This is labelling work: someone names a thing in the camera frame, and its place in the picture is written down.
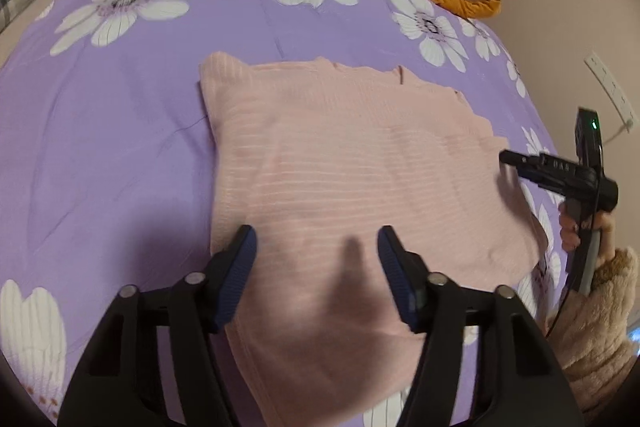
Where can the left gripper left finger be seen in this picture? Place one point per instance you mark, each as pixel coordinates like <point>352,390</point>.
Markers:
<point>117,381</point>

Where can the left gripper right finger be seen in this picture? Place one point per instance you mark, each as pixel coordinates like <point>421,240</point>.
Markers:
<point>517,382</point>

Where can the person right hand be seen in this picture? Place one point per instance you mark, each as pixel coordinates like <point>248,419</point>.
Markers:
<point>604,222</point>

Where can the pink knit sweater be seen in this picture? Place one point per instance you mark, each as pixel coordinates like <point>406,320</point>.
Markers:
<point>317,157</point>

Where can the white wall socket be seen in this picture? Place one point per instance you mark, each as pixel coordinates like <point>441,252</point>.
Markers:
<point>612,88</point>

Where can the purple floral bedspread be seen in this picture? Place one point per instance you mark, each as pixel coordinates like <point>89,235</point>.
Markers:
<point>107,160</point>

